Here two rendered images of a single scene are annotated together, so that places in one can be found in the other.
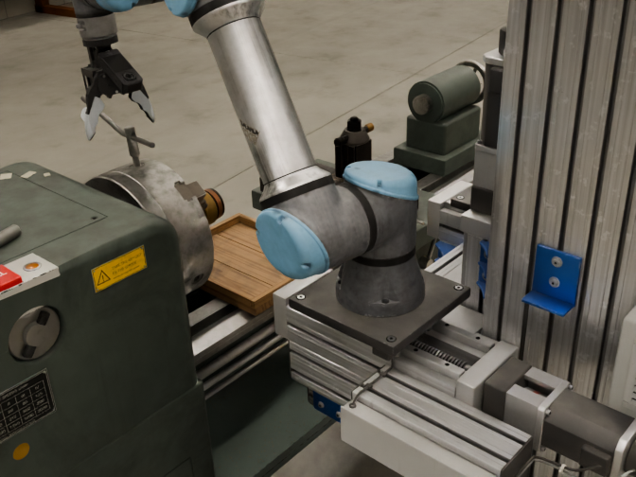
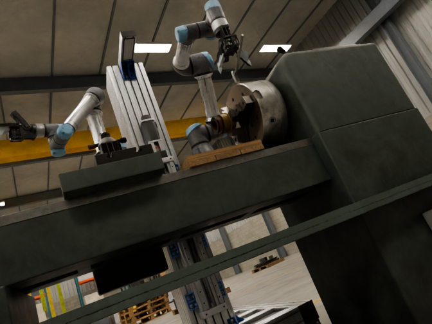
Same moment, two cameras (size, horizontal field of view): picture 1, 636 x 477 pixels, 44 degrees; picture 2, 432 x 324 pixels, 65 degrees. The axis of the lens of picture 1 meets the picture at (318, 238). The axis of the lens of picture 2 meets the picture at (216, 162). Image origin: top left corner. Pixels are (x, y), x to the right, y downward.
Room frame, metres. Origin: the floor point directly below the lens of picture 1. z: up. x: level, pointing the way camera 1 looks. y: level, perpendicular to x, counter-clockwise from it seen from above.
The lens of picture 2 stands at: (2.95, 0.72, 0.52)
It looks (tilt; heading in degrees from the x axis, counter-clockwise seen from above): 17 degrees up; 203
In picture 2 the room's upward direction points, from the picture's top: 22 degrees counter-clockwise
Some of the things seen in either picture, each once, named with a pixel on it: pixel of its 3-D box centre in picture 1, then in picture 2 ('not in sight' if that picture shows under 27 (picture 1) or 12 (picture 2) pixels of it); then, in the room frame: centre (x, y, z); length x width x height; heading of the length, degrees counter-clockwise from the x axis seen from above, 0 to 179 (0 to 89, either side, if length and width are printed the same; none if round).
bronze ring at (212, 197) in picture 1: (200, 209); (224, 123); (1.65, 0.27, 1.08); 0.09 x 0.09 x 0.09; 48
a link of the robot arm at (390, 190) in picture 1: (377, 205); (197, 135); (1.13, -0.10, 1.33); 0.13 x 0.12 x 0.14; 127
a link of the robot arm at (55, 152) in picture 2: not in sight; (58, 144); (1.70, -0.64, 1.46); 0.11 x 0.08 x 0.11; 69
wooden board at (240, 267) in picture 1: (246, 259); (212, 171); (1.75, 0.18, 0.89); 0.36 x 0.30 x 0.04; 48
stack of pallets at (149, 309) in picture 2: not in sight; (143, 308); (-5.24, -6.56, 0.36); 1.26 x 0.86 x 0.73; 157
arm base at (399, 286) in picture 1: (379, 267); (202, 152); (1.13, -0.10, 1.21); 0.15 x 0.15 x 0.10
